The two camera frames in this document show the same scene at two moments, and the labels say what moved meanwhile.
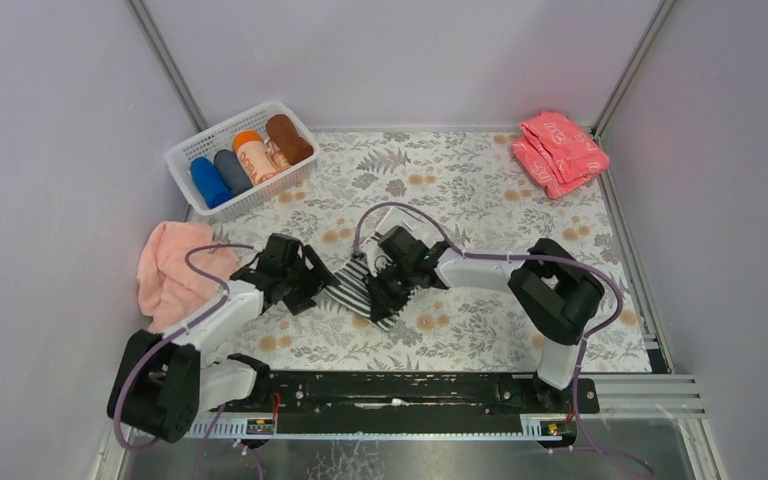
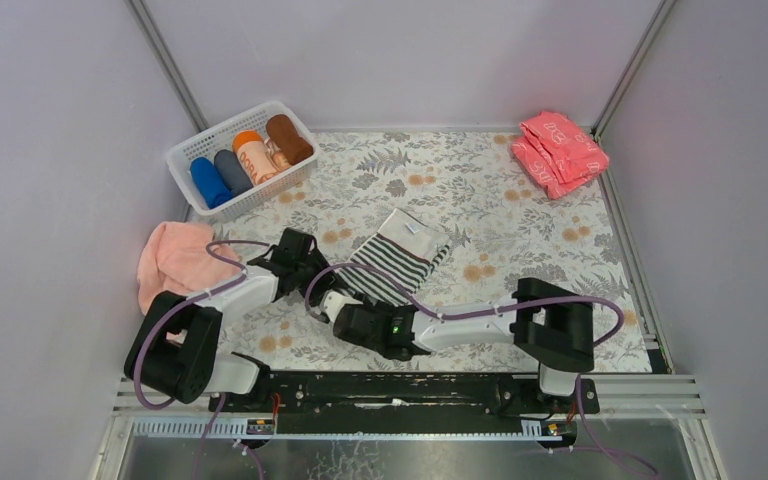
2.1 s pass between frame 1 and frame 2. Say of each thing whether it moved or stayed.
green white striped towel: moved
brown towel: stayed
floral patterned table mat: stayed
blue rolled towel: stayed
